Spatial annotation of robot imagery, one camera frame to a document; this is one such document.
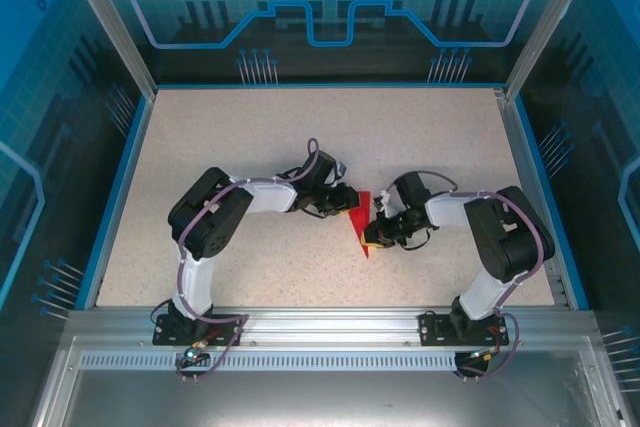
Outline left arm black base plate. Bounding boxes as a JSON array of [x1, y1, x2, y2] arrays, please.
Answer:
[[152, 313, 245, 347]]

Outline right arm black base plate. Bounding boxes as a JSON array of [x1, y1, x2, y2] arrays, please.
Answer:
[[418, 310, 511, 347]]

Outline aluminium side rail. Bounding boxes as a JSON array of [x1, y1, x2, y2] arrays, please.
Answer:
[[492, 88, 575, 309]]

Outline aluminium frame post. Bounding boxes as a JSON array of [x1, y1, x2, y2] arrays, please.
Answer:
[[501, 0, 605, 101], [54, 0, 159, 101]]

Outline steel tray shelf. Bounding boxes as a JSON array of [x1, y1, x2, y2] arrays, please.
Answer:
[[29, 336, 626, 427]]

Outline slotted grey cable duct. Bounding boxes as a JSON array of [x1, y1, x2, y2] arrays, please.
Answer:
[[78, 352, 459, 373]]

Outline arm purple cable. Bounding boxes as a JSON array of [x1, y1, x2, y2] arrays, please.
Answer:
[[387, 170, 546, 382], [172, 139, 324, 383]]

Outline blue table edge trim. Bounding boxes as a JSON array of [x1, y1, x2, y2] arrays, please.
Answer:
[[74, 80, 591, 312]]

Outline right aluminium frame post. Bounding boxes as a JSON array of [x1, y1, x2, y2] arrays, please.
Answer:
[[501, 0, 605, 101]]

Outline red cloth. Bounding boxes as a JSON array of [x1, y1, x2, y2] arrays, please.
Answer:
[[347, 190, 376, 259]]

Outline left aluminium frame post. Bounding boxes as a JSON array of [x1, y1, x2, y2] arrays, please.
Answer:
[[54, 0, 159, 101]]

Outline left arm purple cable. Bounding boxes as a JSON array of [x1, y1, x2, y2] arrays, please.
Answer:
[[172, 139, 324, 383]]

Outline cable connector with green light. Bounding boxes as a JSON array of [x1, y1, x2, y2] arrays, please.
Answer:
[[181, 340, 209, 366], [468, 345, 502, 364]]

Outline aluminium mounting rail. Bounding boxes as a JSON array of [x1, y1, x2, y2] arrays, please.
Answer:
[[64, 306, 599, 347]]

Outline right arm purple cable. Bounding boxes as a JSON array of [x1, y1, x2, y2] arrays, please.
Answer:
[[387, 170, 546, 382]]

